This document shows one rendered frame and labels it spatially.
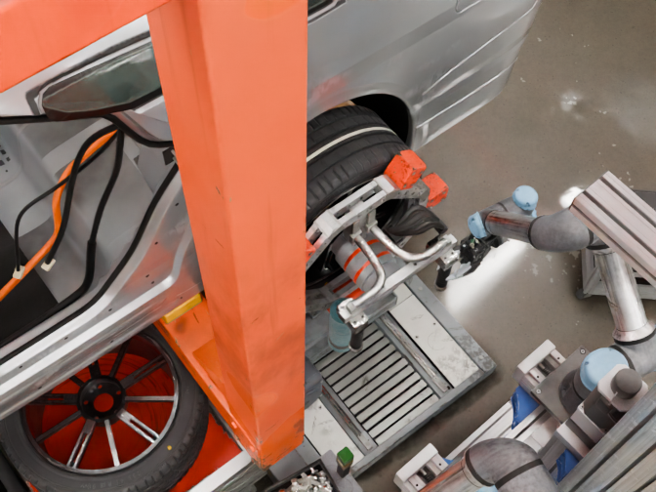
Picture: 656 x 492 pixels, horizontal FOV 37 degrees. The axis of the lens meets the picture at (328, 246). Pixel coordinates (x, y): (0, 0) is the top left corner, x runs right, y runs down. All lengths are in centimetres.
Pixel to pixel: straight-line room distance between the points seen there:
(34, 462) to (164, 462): 40
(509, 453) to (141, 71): 115
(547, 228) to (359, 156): 57
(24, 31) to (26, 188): 219
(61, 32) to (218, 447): 240
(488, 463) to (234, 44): 123
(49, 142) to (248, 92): 178
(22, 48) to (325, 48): 145
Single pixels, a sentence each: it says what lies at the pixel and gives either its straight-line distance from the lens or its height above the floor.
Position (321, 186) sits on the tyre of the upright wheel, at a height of 117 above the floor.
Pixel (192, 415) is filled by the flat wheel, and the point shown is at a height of 50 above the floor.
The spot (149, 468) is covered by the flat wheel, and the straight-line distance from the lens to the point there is 312.
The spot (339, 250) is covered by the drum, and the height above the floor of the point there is 89.
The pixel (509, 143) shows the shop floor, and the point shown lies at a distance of 429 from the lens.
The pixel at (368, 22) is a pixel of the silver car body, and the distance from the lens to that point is 252.
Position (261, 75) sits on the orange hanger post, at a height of 243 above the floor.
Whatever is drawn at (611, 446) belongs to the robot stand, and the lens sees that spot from 212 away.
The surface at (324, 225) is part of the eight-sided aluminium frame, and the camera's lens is 271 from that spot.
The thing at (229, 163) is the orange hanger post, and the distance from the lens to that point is 144.
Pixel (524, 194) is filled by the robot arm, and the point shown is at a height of 101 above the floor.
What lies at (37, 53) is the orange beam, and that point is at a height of 265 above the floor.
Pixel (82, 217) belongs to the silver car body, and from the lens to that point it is 294.
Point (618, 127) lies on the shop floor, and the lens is 446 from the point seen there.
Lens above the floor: 349
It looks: 62 degrees down
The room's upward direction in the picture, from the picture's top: 3 degrees clockwise
